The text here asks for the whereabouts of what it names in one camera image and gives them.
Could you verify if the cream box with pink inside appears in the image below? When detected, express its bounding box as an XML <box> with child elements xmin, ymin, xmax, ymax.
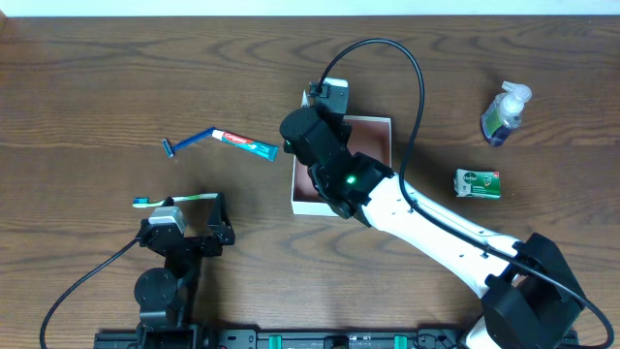
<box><xmin>291</xmin><ymin>115</ymin><xmax>392</xmax><ymax>217</ymax></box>

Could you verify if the green Dettol soap box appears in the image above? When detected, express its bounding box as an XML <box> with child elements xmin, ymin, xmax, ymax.
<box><xmin>453</xmin><ymin>169</ymin><xmax>501</xmax><ymax>200</ymax></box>

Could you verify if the clear blue soap pump bottle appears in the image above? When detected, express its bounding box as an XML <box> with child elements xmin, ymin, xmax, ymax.
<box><xmin>480</xmin><ymin>81</ymin><xmax>532</xmax><ymax>146</ymax></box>

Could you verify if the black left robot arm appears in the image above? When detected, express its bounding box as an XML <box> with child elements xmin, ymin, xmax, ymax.
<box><xmin>134</xmin><ymin>193</ymin><xmax>235</xmax><ymax>348</ymax></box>

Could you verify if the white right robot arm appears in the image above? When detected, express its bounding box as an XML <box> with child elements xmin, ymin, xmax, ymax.
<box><xmin>280</xmin><ymin>107</ymin><xmax>584</xmax><ymax>348</ymax></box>

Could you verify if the green white toothbrush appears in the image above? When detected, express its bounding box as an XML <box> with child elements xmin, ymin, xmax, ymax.
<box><xmin>132</xmin><ymin>193</ymin><xmax>217</xmax><ymax>208</ymax></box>

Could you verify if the Colgate toothpaste tube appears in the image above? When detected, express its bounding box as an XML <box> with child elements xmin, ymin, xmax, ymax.
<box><xmin>211</xmin><ymin>129</ymin><xmax>278</xmax><ymax>161</ymax></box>

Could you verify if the blue disposable razor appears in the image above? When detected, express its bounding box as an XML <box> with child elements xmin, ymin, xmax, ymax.
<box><xmin>162</xmin><ymin>127</ymin><xmax>215</xmax><ymax>158</ymax></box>

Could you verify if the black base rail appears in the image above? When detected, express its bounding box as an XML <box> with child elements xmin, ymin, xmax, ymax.
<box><xmin>93</xmin><ymin>325</ymin><xmax>465</xmax><ymax>349</ymax></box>

